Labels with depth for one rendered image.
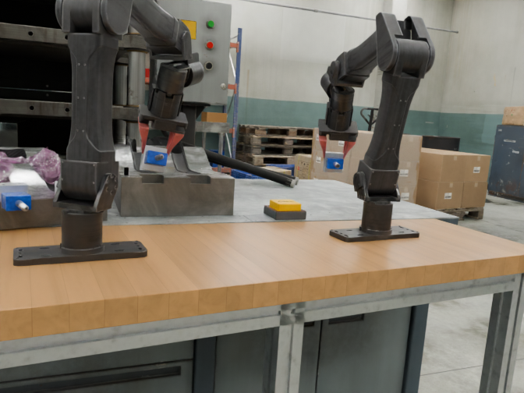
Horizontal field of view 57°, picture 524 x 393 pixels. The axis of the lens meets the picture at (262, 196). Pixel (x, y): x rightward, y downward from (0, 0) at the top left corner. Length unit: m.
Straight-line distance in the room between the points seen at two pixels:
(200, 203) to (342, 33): 8.05
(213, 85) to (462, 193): 4.28
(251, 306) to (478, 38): 9.29
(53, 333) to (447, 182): 5.26
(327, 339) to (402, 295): 0.48
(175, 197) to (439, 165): 4.65
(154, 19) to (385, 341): 1.05
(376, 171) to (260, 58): 7.40
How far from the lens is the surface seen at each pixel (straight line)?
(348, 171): 5.21
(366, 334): 1.45
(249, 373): 1.33
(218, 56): 2.04
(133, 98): 1.84
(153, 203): 1.12
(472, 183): 6.00
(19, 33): 1.92
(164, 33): 0.98
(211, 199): 1.15
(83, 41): 0.82
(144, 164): 1.11
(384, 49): 1.01
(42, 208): 1.04
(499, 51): 9.45
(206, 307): 0.71
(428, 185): 5.68
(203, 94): 2.02
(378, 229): 1.06
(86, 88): 0.81
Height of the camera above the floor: 1.04
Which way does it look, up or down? 10 degrees down
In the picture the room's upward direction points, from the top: 4 degrees clockwise
